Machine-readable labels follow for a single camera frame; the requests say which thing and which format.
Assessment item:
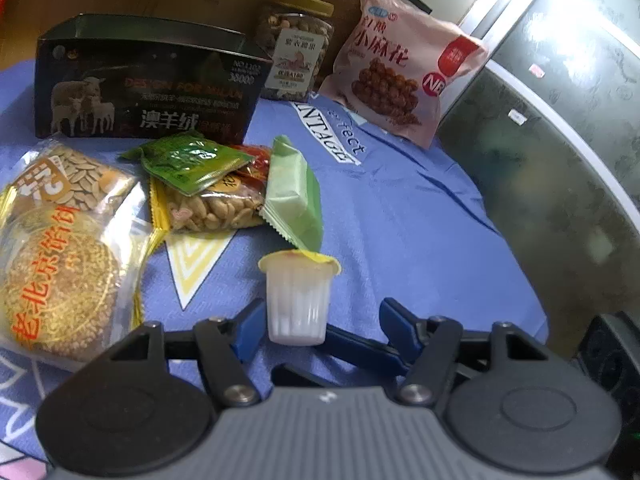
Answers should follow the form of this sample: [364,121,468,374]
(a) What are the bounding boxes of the dark green snack packet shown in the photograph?
[119,130,256,197]

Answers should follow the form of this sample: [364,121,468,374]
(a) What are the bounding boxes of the blue printed tablecloth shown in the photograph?
[0,57,551,480]

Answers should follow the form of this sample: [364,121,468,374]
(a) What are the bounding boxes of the black tin box sheep print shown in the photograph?
[34,14,275,142]

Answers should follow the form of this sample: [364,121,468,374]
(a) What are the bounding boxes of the wooden cutting board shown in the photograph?
[299,0,373,83]

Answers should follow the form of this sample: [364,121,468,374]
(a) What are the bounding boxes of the pink snack bag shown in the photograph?
[318,0,490,150]

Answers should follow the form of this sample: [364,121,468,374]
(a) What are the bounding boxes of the clear nut jar yellow lid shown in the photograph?
[252,0,335,103]

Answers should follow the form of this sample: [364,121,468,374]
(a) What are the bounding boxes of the clear peanut packet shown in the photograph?
[150,160,268,233]

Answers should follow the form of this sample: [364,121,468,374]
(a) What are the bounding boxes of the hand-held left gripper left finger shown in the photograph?
[110,299,267,407]

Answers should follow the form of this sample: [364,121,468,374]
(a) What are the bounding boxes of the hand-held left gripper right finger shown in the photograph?
[324,298,552,407]

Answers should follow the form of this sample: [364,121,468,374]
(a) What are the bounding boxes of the sunflower seed packet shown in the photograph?
[0,132,143,226]

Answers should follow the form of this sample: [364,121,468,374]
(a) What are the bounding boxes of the sesame cake packet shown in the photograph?
[0,195,168,373]

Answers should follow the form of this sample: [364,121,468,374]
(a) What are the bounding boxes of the white jelly cup yellow lid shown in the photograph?
[258,250,343,347]

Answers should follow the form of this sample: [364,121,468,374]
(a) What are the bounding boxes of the light green snack packet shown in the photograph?
[260,135,325,252]

